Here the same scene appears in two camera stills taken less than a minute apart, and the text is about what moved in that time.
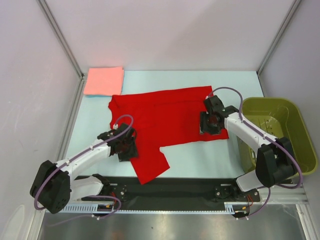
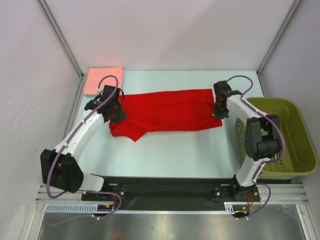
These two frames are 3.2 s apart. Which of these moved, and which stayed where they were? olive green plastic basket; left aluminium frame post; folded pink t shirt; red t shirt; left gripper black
Moved: left gripper black; red t shirt
Stayed: left aluminium frame post; folded pink t shirt; olive green plastic basket
